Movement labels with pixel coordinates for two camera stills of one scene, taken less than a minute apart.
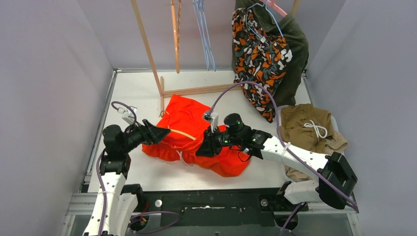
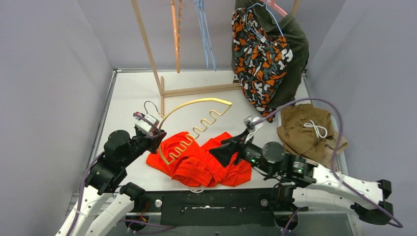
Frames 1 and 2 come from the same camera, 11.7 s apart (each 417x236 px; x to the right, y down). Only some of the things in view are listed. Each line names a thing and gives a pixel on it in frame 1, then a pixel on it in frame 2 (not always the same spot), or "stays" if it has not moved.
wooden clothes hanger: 176,6 stays
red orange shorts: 188,129 → 181,156
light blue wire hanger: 198,7 stays
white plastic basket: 279,111 → 341,145
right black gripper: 210,147 → 223,153
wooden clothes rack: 160,80 stays
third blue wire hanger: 273,17 stays
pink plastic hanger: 271,3 stays
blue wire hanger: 199,9 stays
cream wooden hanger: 175,131 → 205,122
